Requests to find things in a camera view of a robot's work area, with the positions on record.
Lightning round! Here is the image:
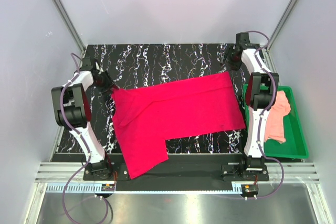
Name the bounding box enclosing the green plastic bin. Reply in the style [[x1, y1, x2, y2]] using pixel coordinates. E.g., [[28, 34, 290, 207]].
[[244, 86, 309, 159]]

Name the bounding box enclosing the aluminium rail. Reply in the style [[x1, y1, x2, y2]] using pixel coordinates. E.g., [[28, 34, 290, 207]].
[[35, 162, 320, 184]]

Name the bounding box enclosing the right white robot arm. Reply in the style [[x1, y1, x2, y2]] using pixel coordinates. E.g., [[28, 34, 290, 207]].
[[224, 30, 279, 182]]

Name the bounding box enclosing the left aluminium frame post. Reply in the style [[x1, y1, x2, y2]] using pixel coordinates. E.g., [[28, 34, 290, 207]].
[[52, 0, 86, 53]]

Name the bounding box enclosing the right orange connector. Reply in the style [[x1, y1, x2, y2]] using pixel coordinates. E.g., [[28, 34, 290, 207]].
[[244, 184, 259, 193]]

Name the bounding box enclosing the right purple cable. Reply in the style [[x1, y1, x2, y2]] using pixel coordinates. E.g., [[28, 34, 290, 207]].
[[244, 30, 286, 201]]

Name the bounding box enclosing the left orange connector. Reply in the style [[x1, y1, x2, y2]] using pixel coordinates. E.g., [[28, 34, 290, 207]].
[[101, 184, 116, 191]]

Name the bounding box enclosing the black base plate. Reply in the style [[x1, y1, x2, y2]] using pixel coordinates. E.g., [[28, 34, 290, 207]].
[[83, 153, 270, 192]]

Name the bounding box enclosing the right aluminium frame post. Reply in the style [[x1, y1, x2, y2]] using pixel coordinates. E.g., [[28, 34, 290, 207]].
[[267, 0, 299, 50]]

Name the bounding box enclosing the aluminium frame post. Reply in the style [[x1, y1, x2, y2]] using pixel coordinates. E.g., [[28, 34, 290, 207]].
[[52, 0, 86, 53], [267, 0, 299, 50]]

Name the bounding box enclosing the red t shirt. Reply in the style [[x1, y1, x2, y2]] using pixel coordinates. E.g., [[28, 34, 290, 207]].
[[111, 72, 245, 179]]

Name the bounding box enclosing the orange connector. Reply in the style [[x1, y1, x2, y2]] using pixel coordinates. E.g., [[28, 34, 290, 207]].
[[244, 184, 259, 193], [101, 184, 116, 191]]

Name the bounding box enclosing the peach t shirt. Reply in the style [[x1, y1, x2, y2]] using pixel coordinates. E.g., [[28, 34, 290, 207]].
[[264, 91, 291, 144]]

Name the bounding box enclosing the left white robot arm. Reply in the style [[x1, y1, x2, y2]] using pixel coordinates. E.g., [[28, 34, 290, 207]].
[[51, 57, 116, 180]]

